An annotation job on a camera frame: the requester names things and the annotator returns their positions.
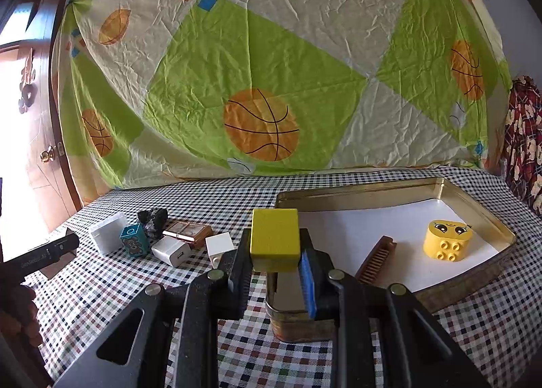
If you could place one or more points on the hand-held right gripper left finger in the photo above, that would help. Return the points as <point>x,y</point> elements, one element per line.
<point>237,286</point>

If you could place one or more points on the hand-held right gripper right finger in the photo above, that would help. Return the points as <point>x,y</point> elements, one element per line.
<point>308,286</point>

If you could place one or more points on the white toy brick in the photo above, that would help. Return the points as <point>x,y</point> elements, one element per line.
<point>220,246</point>

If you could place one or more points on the yellow rectangular block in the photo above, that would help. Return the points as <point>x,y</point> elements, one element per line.
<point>274,239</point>

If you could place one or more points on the clear plastic box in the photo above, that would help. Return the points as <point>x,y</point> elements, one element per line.
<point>106,234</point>

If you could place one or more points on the white charger plug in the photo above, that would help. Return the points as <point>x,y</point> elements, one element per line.
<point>171,253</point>

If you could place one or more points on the teal bear toy brick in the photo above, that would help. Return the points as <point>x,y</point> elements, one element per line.
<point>134,240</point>

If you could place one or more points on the gold metal tin tray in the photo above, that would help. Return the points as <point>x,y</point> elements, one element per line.
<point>487,218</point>

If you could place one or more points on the person's left hand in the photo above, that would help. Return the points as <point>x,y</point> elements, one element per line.
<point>23,314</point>

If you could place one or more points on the brown wooden comb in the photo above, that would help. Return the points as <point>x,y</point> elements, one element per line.
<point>377,263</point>

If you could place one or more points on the checkered tablecloth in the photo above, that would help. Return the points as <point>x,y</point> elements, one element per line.
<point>127,286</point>

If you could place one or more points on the white paper tray liner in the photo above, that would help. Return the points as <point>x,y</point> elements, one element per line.
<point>381,223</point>

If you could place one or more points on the brass door knob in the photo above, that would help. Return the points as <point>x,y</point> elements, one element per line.
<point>51,153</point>

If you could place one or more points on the brown wooden door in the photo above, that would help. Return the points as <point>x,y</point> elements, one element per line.
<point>42,117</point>

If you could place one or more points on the yellow face toy brick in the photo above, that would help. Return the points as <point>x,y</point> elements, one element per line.
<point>448,239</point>

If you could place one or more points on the hanging door ornament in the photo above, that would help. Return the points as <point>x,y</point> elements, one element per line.
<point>26,83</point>

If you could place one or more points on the basketball print bed sheet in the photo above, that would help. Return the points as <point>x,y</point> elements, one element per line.
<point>271,74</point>

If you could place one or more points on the red plaid printed cloth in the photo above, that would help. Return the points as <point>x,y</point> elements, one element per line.
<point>525,138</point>

